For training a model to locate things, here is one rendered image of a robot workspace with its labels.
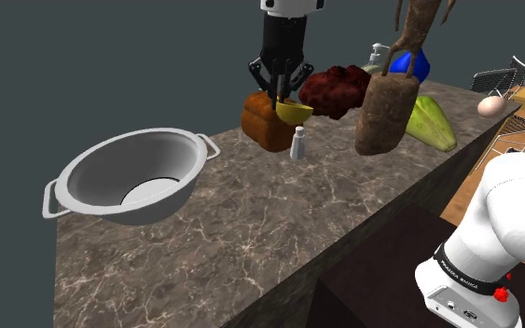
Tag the green squash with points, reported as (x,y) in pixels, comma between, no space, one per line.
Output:
(432,125)

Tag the blue cone vase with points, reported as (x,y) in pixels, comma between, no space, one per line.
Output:
(421,66)

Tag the yellow lemon half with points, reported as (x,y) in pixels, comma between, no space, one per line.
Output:
(294,113)

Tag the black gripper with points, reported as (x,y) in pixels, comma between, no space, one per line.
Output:
(284,38)

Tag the white salt shaker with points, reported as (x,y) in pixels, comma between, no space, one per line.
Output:
(297,145)

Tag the brown pot with bare tree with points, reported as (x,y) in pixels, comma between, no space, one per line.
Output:
(385,113)

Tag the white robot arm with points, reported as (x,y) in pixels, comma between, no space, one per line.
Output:
(503,213)

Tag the brown bread loaf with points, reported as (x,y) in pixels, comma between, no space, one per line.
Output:
(262,127)

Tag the dark red lumpy object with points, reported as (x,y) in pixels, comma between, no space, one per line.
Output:
(334,91)

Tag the pale soap dispenser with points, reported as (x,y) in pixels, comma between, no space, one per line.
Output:
(374,59)

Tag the beige egg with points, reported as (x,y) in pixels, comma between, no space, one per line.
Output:
(491,107)

